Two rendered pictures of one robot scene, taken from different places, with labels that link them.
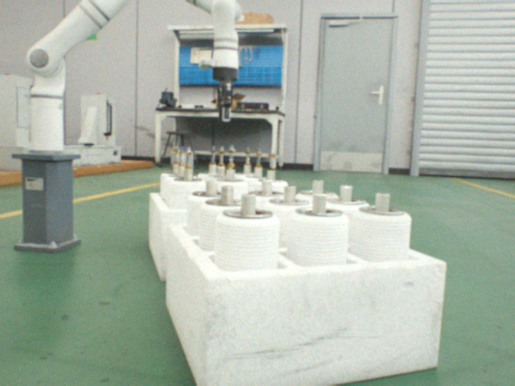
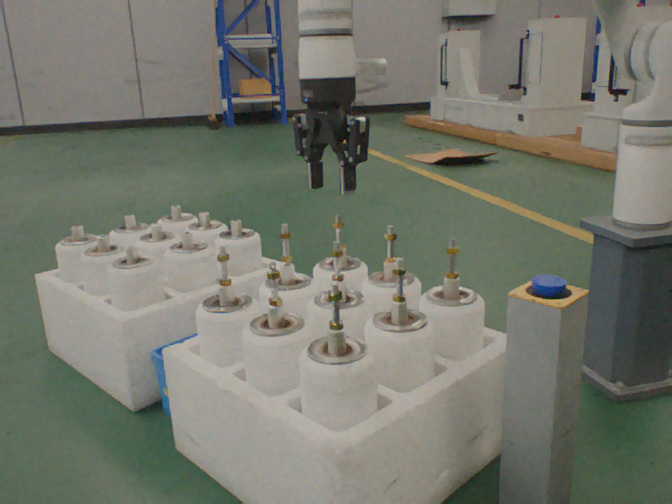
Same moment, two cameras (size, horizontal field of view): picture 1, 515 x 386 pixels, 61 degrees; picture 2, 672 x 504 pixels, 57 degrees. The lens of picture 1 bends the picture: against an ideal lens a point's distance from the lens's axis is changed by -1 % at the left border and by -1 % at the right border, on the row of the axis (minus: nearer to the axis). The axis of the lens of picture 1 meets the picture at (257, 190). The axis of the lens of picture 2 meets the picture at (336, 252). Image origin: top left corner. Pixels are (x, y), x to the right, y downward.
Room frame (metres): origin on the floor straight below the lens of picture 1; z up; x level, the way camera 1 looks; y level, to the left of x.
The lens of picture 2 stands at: (2.09, -0.25, 0.59)
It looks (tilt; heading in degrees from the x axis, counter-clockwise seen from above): 17 degrees down; 155
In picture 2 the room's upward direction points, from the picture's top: 2 degrees counter-clockwise
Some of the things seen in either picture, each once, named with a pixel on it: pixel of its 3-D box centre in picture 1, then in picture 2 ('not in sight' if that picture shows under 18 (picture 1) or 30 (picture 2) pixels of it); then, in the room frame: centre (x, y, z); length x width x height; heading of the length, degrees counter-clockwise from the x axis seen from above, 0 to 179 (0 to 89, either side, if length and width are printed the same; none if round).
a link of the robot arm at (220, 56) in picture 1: (219, 57); (337, 52); (1.32, 0.13, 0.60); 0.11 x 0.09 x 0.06; 105
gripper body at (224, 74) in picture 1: (224, 83); (328, 108); (1.32, 0.11, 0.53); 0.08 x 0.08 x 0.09
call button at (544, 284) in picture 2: not in sight; (548, 287); (1.57, 0.27, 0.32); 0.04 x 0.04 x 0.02
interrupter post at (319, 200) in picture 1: (319, 204); (130, 223); (0.69, -0.10, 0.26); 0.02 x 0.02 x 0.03
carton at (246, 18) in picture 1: (254, 21); not in sight; (6.04, 0.13, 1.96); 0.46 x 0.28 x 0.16; 75
